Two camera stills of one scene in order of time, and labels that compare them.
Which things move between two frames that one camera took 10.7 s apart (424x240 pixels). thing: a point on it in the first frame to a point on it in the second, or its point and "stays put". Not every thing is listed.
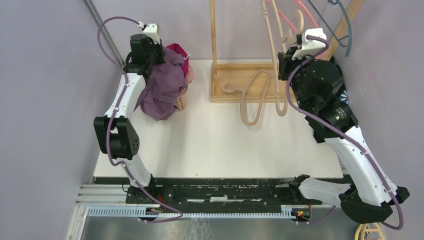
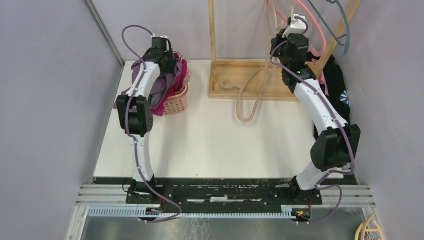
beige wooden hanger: x=291 y=38 to x=266 y=81
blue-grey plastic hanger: x=333 y=2 stays put
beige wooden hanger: x=263 y=97 to x=269 y=82
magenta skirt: x=185 y=64 to x=178 y=79
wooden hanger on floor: x=367 y=227 stays put
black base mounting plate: x=219 y=192 stays put
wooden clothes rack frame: x=250 y=82 stays put
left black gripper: x=159 y=47 to x=171 y=68
